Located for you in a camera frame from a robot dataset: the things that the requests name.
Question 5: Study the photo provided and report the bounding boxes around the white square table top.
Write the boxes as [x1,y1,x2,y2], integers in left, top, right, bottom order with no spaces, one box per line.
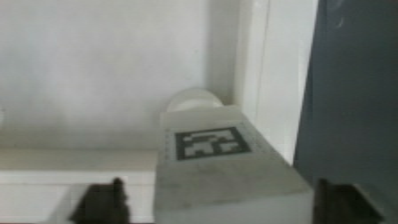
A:
[0,0,321,224]

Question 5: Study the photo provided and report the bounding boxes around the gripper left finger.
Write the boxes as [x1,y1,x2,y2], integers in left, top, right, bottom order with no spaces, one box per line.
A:
[56,177,131,224]

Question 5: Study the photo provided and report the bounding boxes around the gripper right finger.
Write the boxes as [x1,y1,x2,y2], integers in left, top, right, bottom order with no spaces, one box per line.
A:
[314,178,395,224]

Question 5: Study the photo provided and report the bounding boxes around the white table leg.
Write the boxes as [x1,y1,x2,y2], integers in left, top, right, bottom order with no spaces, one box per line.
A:
[154,89,315,224]

